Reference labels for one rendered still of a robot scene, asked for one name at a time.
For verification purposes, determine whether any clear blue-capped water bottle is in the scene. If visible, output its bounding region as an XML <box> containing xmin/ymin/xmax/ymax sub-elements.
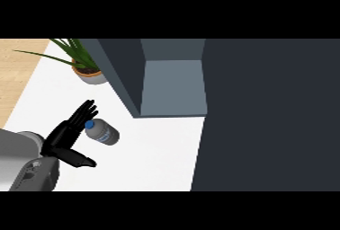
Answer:
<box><xmin>85</xmin><ymin>118</ymin><xmax>122</xmax><ymax>146</ymax></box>

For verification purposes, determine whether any green potted plant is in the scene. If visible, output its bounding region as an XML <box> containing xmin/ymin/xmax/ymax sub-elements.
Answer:
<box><xmin>13</xmin><ymin>39</ymin><xmax>110</xmax><ymax>85</ymax></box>

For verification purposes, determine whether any dark grey open cabinet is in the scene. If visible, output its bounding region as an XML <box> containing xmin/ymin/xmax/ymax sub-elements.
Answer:
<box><xmin>79</xmin><ymin>39</ymin><xmax>209</xmax><ymax>119</ymax></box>

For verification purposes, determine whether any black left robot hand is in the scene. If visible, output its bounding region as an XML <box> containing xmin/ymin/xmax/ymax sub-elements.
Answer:
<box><xmin>41</xmin><ymin>99</ymin><xmax>100</xmax><ymax>169</ymax></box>

